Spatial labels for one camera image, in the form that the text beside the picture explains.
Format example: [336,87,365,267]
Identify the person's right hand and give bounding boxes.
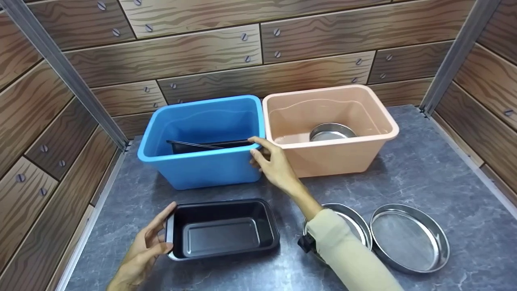
[247,136,308,199]

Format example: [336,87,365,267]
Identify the person's left hand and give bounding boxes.
[106,201,179,291]

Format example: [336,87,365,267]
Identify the blue plastic tub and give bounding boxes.
[137,95,267,190]

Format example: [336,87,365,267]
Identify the black loaf pan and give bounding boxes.
[165,198,281,262]
[166,139,255,155]

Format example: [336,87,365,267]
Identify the person's right forearm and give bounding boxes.
[289,188,404,291]

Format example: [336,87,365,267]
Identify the peach plastic tub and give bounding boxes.
[263,84,400,178]

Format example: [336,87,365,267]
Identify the round metal sieve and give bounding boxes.
[370,203,451,274]
[309,122,358,143]
[302,203,373,265]

